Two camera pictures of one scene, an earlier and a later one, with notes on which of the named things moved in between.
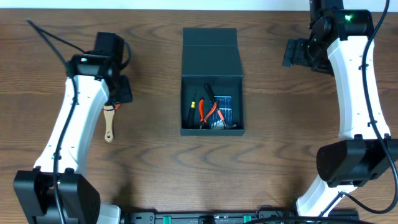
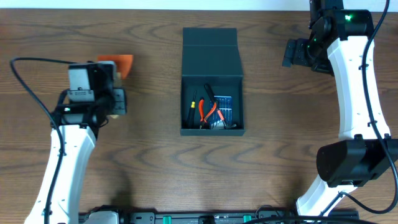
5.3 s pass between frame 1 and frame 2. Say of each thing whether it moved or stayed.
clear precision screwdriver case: stayed
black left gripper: moved
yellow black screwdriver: stayed
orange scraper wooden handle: moved
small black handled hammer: stayed
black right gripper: stayed
